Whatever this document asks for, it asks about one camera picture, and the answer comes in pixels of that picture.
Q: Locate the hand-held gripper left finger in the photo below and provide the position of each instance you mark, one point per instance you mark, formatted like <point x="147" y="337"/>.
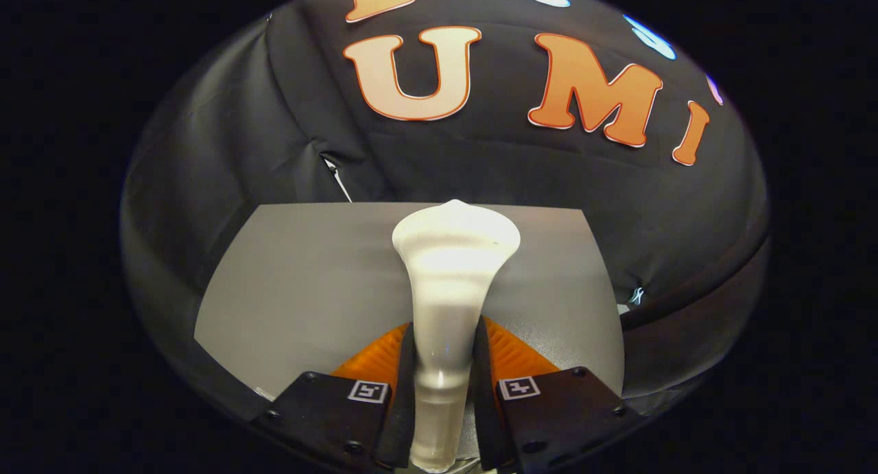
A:
<point x="403" y="419"/>

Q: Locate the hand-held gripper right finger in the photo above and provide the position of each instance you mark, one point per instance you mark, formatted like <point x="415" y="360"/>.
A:
<point x="483" y="419"/>

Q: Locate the white garment steamer head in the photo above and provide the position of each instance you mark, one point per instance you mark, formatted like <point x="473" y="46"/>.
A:
<point x="446" y="289"/>

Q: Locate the grey drawer cabinet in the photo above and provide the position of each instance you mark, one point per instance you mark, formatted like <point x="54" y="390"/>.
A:
<point x="309" y="289"/>

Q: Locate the light blue clip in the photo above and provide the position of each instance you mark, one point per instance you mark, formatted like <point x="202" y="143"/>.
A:
<point x="638" y="295"/>

